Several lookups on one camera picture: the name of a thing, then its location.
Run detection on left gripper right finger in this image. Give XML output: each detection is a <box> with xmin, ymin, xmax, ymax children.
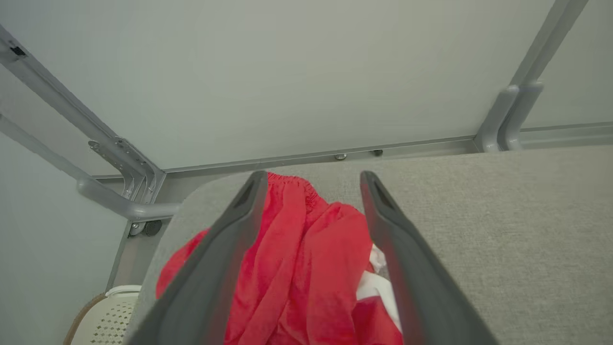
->
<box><xmin>360</xmin><ymin>170</ymin><xmax>499</xmax><ymax>345</ymax></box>

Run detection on grey wall base rail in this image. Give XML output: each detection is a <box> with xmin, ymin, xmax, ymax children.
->
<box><xmin>91</xmin><ymin>122</ymin><xmax>613</xmax><ymax>182</ymax></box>

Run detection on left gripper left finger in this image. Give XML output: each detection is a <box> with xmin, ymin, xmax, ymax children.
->
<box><xmin>125</xmin><ymin>170</ymin><xmax>268</xmax><ymax>345</ymax></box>

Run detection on grey metal bracket frame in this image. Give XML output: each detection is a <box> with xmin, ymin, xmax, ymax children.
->
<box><xmin>0</xmin><ymin>24</ymin><xmax>182</xmax><ymax>221</ymax></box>

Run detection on grey double metal post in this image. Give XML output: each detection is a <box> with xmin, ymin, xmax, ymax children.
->
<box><xmin>474</xmin><ymin>0</ymin><xmax>590</xmax><ymax>153</ymax></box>

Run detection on red and white shorts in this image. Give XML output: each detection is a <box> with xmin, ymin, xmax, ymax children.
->
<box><xmin>156</xmin><ymin>172</ymin><xmax>405</xmax><ymax>345</ymax></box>

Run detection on black caster wheel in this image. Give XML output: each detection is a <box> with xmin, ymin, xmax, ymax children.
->
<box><xmin>128</xmin><ymin>219</ymin><xmax>163</xmax><ymax>237</ymax></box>

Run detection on cream perforated laundry basket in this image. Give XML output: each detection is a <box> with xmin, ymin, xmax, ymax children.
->
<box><xmin>63</xmin><ymin>285</ymin><xmax>142</xmax><ymax>345</ymax></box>

